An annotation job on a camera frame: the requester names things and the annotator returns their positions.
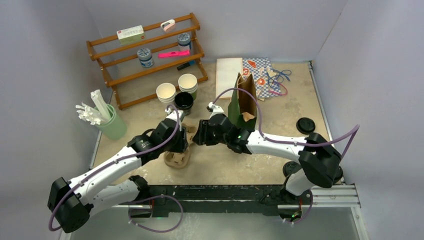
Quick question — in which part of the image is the wooden shelf rack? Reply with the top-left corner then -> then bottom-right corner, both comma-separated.
86,12 -> 208,110

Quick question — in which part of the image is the green straw holder cup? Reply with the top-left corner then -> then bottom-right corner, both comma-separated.
96,104 -> 127,141

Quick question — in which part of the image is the black blue marker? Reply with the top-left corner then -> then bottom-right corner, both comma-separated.
176,60 -> 196,71

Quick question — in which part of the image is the blue lidded jar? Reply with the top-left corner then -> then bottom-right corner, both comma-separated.
137,47 -> 154,68
177,32 -> 192,52

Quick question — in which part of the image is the white paper cup stack right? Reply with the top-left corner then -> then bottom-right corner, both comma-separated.
178,73 -> 198,101

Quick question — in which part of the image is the brown pulp cup carrier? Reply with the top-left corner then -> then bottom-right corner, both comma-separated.
163,123 -> 198,169

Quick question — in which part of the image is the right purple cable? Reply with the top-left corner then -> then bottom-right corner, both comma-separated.
211,87 -> 361,162

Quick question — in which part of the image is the white green box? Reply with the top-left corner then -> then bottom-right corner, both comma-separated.
116,25 -> 145,46

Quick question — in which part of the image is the blue lidded jar left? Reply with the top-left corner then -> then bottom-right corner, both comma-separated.
137,47 -> 154,68

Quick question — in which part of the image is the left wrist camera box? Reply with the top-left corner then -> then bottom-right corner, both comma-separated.
165,107 -> 185,124

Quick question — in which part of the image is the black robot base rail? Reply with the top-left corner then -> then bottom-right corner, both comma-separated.
129,184 -> 314,220

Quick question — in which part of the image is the black paper cup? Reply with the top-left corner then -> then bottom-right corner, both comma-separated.
174,92 -> 194,116

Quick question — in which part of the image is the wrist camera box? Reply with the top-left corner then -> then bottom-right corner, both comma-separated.
165,107 -> 185,124
206,101 -> 225,120

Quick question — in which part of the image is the pink white clip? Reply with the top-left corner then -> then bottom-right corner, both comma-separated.
160,19 -> 176,33

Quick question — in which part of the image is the blue lidded jar right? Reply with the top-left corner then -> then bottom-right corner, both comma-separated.
177,32 -> 192,52

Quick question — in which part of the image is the white paper cup stack left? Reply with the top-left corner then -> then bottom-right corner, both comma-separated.
156,82 -> 177,104

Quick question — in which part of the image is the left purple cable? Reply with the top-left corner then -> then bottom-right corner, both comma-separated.
48,104 -> 181,232

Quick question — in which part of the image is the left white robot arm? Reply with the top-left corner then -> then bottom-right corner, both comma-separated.
47,117 -> 198,233

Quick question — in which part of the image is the pink marker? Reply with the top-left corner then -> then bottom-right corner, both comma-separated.
157,50 -> 191,59

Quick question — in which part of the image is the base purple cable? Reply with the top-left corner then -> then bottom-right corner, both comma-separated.
127,194 -> 185,234

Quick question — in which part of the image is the white paper bag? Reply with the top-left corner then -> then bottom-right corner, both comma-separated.
215,57 -> 243,97

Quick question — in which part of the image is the white paper cup stack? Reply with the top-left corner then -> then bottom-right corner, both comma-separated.
178,73 -> 198,101
156,82 -> 177,104

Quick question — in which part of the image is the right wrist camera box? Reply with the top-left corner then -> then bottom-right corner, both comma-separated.
206,101 -> 225,120

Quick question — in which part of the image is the black cup lid near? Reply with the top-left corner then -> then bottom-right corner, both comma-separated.
282,161 -> 302,177

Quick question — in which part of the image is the blue checkered paper bag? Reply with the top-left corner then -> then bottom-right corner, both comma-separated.
242,57 -> 283,100

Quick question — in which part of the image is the green paper bag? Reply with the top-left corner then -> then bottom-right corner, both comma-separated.
227,72 -> 257,130

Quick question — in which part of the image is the black cup lid far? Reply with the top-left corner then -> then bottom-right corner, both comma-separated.
296,117 -> 316,135

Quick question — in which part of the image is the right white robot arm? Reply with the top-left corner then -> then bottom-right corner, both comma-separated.
192,113 -> 342,204

